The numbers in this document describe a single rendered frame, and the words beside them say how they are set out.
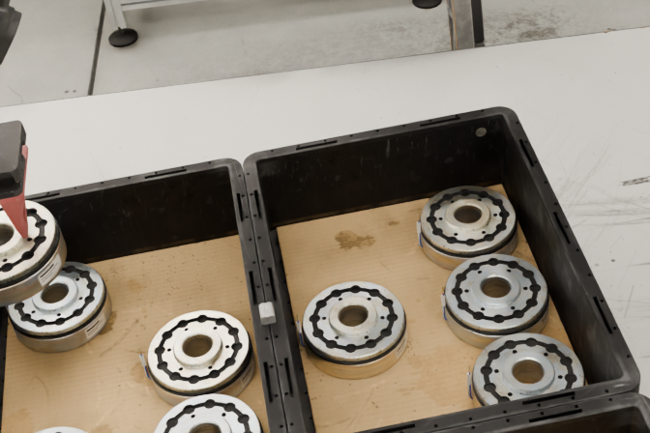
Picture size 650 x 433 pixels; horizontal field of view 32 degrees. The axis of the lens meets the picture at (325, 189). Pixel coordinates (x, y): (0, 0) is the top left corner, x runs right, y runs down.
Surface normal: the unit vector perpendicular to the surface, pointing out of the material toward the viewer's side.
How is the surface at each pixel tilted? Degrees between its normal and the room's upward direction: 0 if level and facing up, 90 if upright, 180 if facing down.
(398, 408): 0
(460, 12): 65
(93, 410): 0
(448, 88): 0
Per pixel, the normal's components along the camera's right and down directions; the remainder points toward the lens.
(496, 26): -0.11, -0.74
